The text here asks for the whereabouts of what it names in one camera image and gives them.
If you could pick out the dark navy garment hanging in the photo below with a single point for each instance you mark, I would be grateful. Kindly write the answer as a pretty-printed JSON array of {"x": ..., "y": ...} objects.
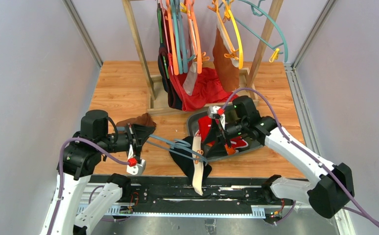
[{"x": 165, "y": 74}]

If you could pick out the blue-grey plastic clip hanger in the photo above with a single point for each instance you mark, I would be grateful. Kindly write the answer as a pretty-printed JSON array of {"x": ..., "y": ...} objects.
[{"x": 180, "y": 144}]

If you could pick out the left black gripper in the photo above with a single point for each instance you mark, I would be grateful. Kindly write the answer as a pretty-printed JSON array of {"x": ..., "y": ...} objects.
[{"x": 134, "y": 136}]

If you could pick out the grey plastic basin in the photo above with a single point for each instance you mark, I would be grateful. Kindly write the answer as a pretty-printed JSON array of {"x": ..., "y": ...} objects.
[{"x": 197, "y": 125}]

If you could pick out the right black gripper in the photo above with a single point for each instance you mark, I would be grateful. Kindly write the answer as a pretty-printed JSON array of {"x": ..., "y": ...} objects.
[{"x": 223, "y": 132}]

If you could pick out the orange plastic hanger left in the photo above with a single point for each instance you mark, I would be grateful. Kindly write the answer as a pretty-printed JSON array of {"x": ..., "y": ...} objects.
[{"x": 172, "y": 39}]

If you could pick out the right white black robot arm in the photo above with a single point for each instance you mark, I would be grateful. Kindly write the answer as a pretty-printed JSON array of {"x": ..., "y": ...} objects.
[{"x": 328, "y": 186}]

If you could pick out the orange clip hanger with brown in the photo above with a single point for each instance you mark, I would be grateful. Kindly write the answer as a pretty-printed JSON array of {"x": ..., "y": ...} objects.
[{"x": 222, "y": 9}]

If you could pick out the teal plastic clip hanger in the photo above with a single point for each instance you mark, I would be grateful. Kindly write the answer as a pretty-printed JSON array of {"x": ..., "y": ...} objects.
[{"x": 270, "y": 24}]

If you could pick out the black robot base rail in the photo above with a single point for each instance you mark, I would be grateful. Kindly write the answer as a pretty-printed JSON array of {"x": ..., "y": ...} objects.
[{"x": 167, "y": 196}]

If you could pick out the yellow plastic clip hanger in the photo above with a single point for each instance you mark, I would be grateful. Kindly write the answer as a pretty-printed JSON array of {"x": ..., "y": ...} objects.
[{"x": 235, "y": 52}]

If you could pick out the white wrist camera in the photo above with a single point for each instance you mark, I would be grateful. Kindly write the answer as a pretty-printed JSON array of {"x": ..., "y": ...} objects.
[
  {"x": 215, "y": 112},
  {"x": 135, "y": 168}
]

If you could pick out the brown underwear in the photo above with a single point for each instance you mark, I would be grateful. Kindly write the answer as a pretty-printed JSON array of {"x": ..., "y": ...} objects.
[{"x": 228, "y": 74}]

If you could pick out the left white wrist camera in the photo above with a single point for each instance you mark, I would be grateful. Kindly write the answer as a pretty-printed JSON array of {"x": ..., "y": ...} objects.
[{"x": 135, "y": 168}]

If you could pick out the brown cloth on table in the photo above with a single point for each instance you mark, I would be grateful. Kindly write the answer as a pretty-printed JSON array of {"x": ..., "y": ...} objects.
[{"x": 144, "y": 119}]

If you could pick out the black underwear cream waistband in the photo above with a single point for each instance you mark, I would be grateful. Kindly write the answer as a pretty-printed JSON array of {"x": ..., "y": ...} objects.
[{"x": 196, "y": 171}]

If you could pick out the wooden clothes rack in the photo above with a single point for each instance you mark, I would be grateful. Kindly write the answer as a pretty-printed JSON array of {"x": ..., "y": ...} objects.
[{"x": 157, "y": 97}]

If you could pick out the red underwear white trim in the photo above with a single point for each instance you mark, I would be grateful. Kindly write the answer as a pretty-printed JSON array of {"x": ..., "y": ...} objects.
[{"x": 215, "y": 142}]

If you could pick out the orange plastic hanger right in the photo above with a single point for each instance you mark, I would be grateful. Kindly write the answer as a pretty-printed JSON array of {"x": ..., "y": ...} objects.
[{"x": 199, "y": 55}]

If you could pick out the large red garment hanging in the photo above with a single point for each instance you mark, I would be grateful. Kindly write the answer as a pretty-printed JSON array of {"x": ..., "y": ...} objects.
[{"x": 207, "y": 89}]

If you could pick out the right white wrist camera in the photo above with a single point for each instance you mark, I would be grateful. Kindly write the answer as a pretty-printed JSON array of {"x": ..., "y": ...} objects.
[{"x": 215, "y": 112}]

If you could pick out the orange plastic hanger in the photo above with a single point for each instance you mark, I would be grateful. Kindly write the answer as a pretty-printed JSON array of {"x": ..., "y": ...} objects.
[
  {"x": 199, "y": 55},
  {"x": 172, "y": 39}
]

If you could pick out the orange underwear in basin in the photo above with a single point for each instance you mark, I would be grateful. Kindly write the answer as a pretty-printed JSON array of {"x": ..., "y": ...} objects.
[{"x": 230, "y": 150}]

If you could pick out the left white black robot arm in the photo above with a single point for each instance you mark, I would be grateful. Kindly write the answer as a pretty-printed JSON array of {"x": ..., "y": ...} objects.
[{"x": 97, "y": 139}]

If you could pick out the teal plastic hanger pair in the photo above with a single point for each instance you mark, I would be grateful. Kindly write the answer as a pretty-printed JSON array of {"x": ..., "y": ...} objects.
[{"x": 181, "y": 49}]

